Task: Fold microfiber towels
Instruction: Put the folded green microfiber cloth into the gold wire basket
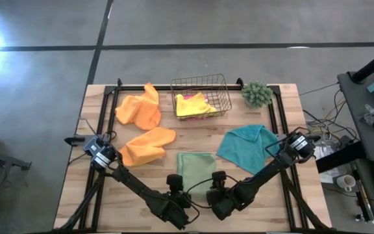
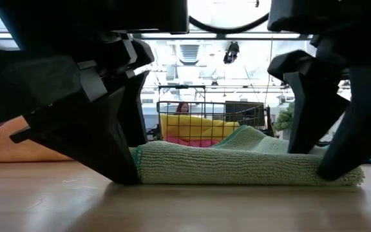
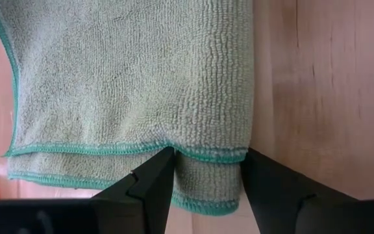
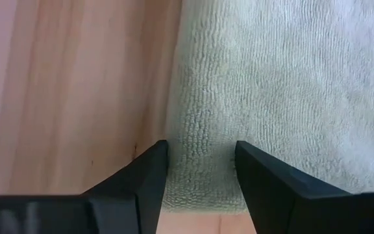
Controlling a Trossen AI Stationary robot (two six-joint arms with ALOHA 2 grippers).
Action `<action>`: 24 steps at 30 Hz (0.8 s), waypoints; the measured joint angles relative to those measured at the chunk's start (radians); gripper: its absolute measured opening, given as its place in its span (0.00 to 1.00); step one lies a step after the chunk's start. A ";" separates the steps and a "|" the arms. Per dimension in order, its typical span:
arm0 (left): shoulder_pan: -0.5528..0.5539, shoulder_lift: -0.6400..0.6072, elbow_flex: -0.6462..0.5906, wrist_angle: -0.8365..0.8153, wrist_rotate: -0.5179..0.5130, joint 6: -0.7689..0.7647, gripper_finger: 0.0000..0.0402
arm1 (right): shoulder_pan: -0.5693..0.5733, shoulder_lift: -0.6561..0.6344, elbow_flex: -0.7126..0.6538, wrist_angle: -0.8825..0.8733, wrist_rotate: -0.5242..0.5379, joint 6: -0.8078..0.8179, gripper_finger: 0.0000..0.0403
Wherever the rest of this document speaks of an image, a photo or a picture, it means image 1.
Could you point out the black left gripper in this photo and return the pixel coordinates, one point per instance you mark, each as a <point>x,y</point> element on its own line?
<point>179,200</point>

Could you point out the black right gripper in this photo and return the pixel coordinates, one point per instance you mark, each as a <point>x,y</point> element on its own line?
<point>213,197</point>

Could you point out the light green microfiber towel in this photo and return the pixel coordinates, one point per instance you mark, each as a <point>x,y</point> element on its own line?
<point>195,165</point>

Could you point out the teal microfiber towel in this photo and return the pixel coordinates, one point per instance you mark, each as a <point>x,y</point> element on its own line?
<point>243,146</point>

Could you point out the orange microfiber towel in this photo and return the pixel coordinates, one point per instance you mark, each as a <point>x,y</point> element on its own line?
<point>141,110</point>
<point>148,146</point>

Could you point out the yellow microfiber towel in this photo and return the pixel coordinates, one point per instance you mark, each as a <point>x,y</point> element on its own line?
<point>193,107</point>

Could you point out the pink microfiber towel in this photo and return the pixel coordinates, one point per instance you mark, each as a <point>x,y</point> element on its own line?
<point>191,96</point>

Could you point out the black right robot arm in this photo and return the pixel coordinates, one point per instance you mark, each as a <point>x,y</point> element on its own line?
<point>265,170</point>

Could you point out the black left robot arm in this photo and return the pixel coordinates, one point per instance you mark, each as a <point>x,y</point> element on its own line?
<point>135,185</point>

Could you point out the small artificial potted plant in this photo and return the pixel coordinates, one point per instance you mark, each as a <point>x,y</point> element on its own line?
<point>256,94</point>

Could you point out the black desk crossbar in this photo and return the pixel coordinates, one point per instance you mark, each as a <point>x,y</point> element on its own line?
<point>339,157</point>

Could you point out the white mug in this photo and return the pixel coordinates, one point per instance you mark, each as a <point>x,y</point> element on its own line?
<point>346,182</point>

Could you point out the grey side desk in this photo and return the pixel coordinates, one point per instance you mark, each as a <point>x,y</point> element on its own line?
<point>365,130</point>

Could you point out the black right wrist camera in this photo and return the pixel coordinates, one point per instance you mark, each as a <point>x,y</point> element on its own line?
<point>219,178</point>

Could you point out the black aluminium table frame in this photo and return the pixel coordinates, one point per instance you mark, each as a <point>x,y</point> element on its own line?
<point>128,87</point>

